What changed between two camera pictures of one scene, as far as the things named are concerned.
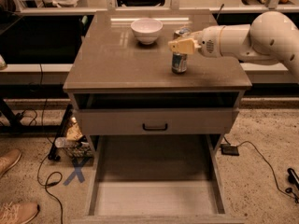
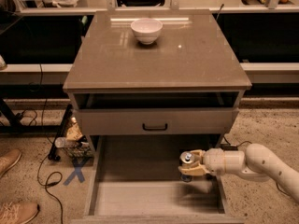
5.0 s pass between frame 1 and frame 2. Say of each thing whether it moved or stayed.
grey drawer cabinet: stayed
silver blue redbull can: moved
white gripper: moved
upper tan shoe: stayed
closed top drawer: stayed
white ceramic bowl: stayed
